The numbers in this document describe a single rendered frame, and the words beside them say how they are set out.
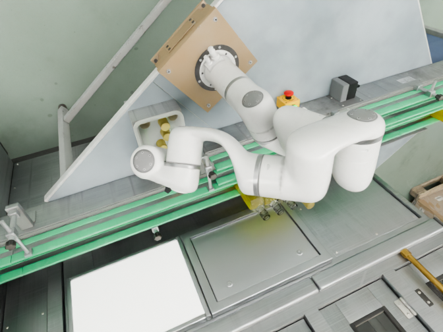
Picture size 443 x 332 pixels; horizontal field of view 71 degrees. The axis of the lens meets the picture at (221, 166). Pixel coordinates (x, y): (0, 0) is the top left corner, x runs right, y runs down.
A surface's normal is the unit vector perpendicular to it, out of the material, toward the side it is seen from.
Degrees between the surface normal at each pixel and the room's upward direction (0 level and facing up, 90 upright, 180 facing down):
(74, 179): 0
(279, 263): 90
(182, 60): 5
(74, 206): 90
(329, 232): 91
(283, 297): 90
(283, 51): 0
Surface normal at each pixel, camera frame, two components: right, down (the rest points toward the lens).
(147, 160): -0.18, -0.04
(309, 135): -0.14, -0.69
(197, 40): 0.43, 0.64
